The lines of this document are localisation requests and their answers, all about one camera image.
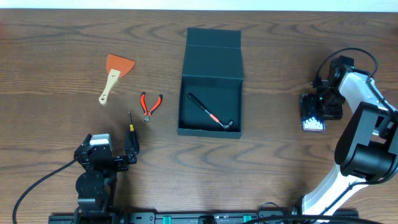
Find black yellow screwdriver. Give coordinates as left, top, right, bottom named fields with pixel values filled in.
left=129, top=111, right=139, bottom=154

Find blue precision screwdriver case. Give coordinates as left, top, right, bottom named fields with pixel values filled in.
left=300, top=93, right=325, bottom=133

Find red handled pliers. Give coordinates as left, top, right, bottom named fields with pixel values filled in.
left=139, top=91, right=164, bottom=124

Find orange scraper wooden handle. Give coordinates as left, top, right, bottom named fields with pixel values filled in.
left=99, top=54, right=136, bottom=105

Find small hammer orange label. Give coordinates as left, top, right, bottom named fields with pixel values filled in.
left=187, top=93, right=234, bottom=130

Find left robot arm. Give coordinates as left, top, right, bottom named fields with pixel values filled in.
left=74, top=130, right=139, bottom=223

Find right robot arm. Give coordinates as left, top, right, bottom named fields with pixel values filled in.
left=297, top=55, right=397, bottom=215

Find dark green open box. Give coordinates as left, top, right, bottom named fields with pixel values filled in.
left=177, top=27, right=244, bottom=139

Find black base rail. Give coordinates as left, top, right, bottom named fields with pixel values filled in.
left=48, top=210, right=360, bottom=224

